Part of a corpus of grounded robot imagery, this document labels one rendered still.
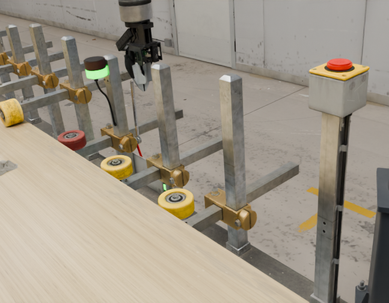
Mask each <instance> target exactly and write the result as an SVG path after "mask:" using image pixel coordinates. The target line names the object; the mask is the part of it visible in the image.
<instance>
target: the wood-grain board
mask: <svg viewBox="0 0 389 303"><path fill-rule="evenodd" d="M1 160H5V161H8V160H9V161H11V162H12V163H14V164H18V165H17V166H18V168H16V169H14V170H11V171H7V172H5V173H4V174H3V175H0V303H309V302H308V301H306V300H305V299H304V298H302V297H300V296H299V295H297V294H296V293H294V292H292V291H291V290H289V289H288V288H286V287H284V286H283V285H282V284H280V283H278V282H277V281H275V280H274V279H272V278H271V277H269V276H267V275H266V274H264V273H263V272H261V271H260V270H258V269H257V268H255V267H254V266H252V265H250V264H249V263H247V262H246V261H244V260H242V259H241V258H239V257H238V256H236V255H235V254H233V253H232V252H230V251H229V250H227V249H225V248H224V247H222V246H221V245H219V244H218V243H216V242H214V241H213V240H212V239H210V238H208V237H207V236H205V235H204V234H202V233H200V232H199V231H197V230H196V229H194V228H192V227H191V226H190V225H188V224H187V223H185V222H183V221H182V220H180V219H179V218H177V217H175V216H174V215H172V214H171V213H169V212H167V211H166V210H165V209H163V208H161V207H160V206H158V205H157V204H155V203H154V202H152V201H150V200H149V199H148V198H146V197H144V196H143V195H141V194H140V193H138V192H137V191H135V190H133V189H132V188H130V187H128V186H127V185H125V184H124V183H123V182H121V181H119V180H118V179H116V178H115V177H113V176H112V175H110V174H108V173H107V172H105V171H104V170H102V169H101V168H99V167H97V166H96V165H95V164H93V163H91V162H90V161H88V160H86V159H85V158H83V157H82V156H80V155H79V154H77V153H76V152H74V151H73V150H71V149H69V148H68V147H66V146H65V145H63V144H62V143H60V142H58V141H57V140H55V139H54V138H52V137H51V136H49V135H48V134H46V133H44V132H43V131H41V130H40V129H38V128H37V127H35V126H33V125H32V124H31V123H29V122H27V121H26V120H23V122H21V123H18V124H14V125H11V126H8V127H7V126H5V125H4V124H3V123H2V121H1V119H0V161H1Z"/></svg>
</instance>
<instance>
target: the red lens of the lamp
mask: <svg viewBox="0 0 389 303"><path fill-rule="evenodd" d="M84 66H85V69H86V70H98V69H102V68H104V67H106V61H105V57H104V59H103V60H101V61H96V62H85V60H84Z"/></svg>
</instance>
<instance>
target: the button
mask: <svg viewBox="0 0 389 303"><path fill-rule="evenodd" d="M327 67H328V68H329V69H331V70H336V71H343V70H348V69H350V68H351V67H352V62H351V61H350V60H348V59H344V58H336V59H332V60H329V61H328V62H327Z"/></svg>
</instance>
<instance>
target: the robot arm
mask: <svg viewBox="0 0 389 303"><path fill-rule="evenodd" d="M151 1H152V0H118V4H119V5H118V6H119V11H120V19H121V21H122V22H125V27H127V28H128V29H127V30H126V32H125V33H124V34H123V35H122V36H121V38H120V39H119V40H118V42H116V46H117V49H118V51H126V52H125V55H124V63H125V67H126V70H127V72H128V73H129V75H130V77H131V78H132V79H133V81H134V83H135V84H136V86H137V87H138V88H139V89H140V90H141V91H143V92H144V91H146V90H147V87H148V85H149V81H152V71H151V67H152V62H154V63H155V62H158V61H159V60H162V51H161V43H160V42H158V41H154V40H152V32H151V28H152V27H154V26H153V22H151V21H150V19H151V18H152V17H153V13H152V3H151ZM158 47H159V48H160V55H158ZM135 63H137V64H135ZM388 190H389V180H388Z"/></svg>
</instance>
